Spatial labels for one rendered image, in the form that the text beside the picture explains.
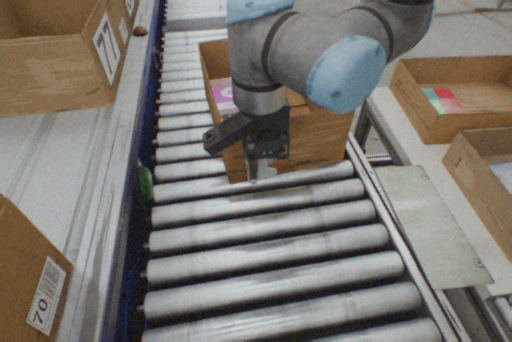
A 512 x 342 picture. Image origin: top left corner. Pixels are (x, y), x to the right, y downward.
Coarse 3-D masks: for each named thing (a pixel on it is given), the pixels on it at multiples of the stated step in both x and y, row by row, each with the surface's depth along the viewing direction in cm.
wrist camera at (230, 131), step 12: (228, 120) 57; (240, 120) 55; (252, 120) 53; (204, 132) 59; (216, 132) 57; (228, 132) 55; (240, 132) 55; (252, 132) 55; (204, 144) 57; (216, 144) 56; (228, 144) 56
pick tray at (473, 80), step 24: (408, 72) 89; (432, 72) 98; (456, 72) 99; (480, 72) 99; (504, 72) 100; (408, 96) 89; (456, 96) 96; (480, 96) 96; (504, 96) 96; (432, 120) 78; (456, 120) 77; (480, 120) 77; (504, 120) 78; (432, 144) 82
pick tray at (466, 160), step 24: (456, 144) 72; (480, 144) 75; (504, 144) 76; (456, 168) 73; (480, 168) 65; (480, 192) 66; (504, 192) 60; (480, 216) 66; (504, 216) 60; (504, 240) 61
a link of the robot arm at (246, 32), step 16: (240, 0) 39; (256, 0) 39; (272, 0) 38; (288, 0) 39; (240, 16) 39; (256, 16) 38; (272, 16) 39; (240, 32) 40; (256, 32) 39; (240, 48) 42; (256, 48) 40; (240, 64) 44; (256, 64) 42; (240, 80) 46; (256, 80) 45; (272, 80) 45
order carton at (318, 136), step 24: (216, 48) 89; (216, 72) 94; (288, 96) 96; (216, 120) 72; (312, 120) 65; (336, 120) 67; (240, 144) 65; (312, 144) 71; (336, 144) 73; (240, 168) 70; (288, 168) 75
